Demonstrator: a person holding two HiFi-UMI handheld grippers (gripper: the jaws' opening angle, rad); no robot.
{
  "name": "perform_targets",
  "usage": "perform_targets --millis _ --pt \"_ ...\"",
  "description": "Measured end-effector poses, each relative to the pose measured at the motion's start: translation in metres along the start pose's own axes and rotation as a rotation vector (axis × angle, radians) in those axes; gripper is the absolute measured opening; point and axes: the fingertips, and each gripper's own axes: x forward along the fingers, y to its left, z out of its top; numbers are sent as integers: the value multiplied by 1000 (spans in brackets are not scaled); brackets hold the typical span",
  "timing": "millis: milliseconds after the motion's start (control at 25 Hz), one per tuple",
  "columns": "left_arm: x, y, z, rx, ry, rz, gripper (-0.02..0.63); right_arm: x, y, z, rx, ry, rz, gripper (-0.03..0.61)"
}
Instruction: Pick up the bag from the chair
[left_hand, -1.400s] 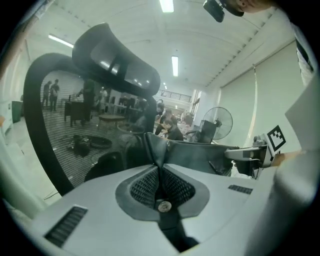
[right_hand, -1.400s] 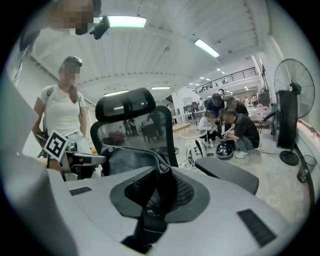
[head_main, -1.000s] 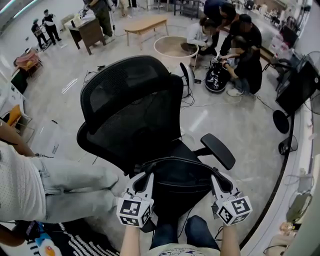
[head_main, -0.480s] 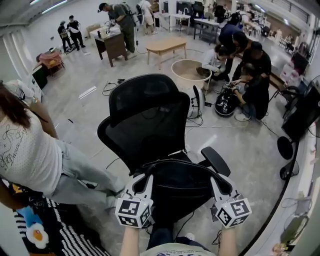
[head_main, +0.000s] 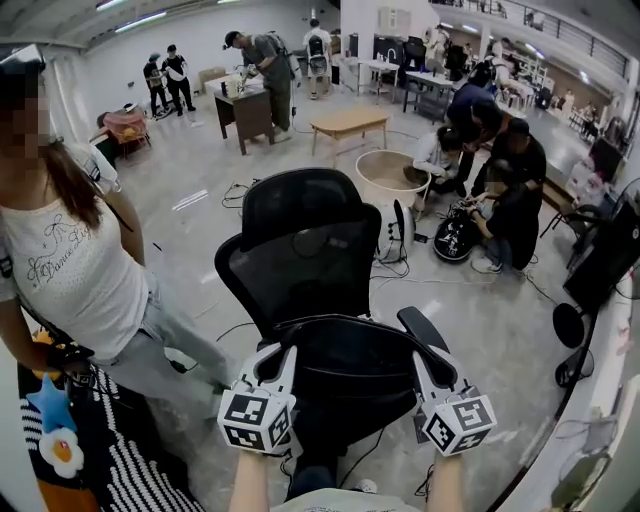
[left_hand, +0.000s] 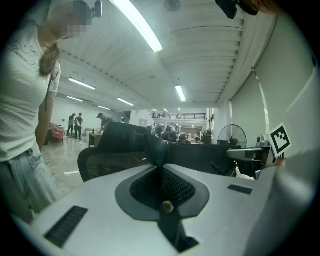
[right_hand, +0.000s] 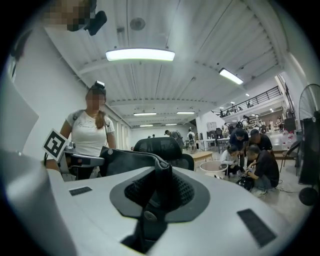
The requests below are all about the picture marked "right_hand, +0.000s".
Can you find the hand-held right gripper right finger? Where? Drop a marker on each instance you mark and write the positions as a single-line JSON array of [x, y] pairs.
[[183, 191]]

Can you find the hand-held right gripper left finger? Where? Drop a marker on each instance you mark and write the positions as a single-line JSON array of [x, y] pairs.
[[138, 191]]

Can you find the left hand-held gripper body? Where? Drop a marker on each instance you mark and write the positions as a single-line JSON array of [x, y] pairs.
[[55, 146]]

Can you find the black mesh office chair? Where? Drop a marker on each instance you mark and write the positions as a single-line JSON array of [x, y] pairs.
[[162, 146]]

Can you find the person's left forearm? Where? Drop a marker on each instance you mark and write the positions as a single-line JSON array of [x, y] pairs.
[[52, 165]]

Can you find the black bag on floor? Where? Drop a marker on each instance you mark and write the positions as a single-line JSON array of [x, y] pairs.
[[245, 182]]

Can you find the dark metal chair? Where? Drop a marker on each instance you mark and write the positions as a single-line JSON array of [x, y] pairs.
[[291, 152]]

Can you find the white round tub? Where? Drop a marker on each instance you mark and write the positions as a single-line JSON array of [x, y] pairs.
[[212, 167]]

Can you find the low wooden table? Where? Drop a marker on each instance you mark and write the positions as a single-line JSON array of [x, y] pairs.
[[203, 155]]

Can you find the long ceiling light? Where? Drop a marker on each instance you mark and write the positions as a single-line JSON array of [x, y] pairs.
[[140, 55], [145, 114], [185, 112], [231, 76]]

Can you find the black metal balcony railing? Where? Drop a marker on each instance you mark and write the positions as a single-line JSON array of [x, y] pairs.
[[250, 101]]

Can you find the large clear water bottle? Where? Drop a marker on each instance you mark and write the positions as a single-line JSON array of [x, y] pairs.
[[291, 138]]

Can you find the tall black panel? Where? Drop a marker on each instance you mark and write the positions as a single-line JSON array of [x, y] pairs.
[[311, 150]]

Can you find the round ceiling smoke detector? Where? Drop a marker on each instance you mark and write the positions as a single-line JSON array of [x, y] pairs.
[[137, 23]]

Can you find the black standing fan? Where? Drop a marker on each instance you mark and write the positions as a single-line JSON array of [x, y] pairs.
[[308, 105]]

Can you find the person's head camera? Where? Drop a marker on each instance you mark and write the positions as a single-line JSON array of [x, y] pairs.
[[99, 85], [97, 21]]

